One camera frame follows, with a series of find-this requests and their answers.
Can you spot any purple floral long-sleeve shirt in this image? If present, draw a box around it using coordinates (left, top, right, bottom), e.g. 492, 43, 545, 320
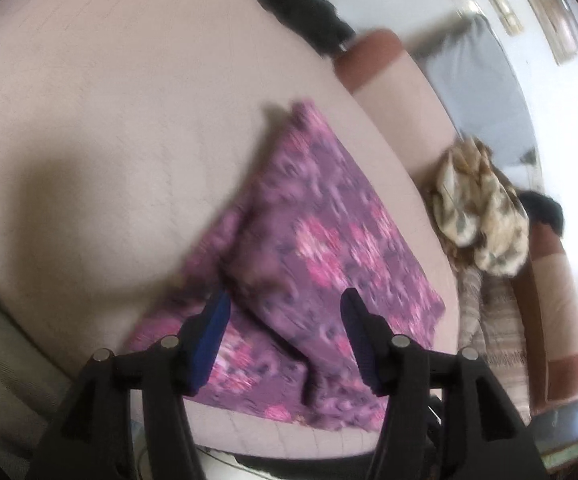
126, 102, 446, 431

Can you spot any striped floral brown pillow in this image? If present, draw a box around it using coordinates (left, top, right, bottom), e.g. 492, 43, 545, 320
457, 266, 531, 424

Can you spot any beige floral crumpled blanket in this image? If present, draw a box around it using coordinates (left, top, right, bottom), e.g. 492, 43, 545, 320
426, 136, 530, 278

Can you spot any brown pink headboard cushion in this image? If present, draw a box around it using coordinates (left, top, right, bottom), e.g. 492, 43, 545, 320
512, 222, 578, 416

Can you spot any dark garment behind blanket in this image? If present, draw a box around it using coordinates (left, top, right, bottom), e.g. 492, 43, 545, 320
518, 191, 565, 237

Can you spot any pink quilted bed cover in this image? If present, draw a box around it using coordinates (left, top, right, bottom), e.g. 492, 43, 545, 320
0, 0, 463, 461

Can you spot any pink brown bolster cushion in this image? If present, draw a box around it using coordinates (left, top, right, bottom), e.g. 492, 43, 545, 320
333, 28, 457, 188

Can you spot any grey pillow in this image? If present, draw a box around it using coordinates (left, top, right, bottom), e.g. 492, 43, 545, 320
413, 14, 536, 169

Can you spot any black garment on bed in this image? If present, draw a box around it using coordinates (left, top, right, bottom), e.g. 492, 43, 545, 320
257, 0, 355, 56

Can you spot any beige wall switch plate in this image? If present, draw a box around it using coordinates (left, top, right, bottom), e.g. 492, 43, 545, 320
489, 0, 524, 37

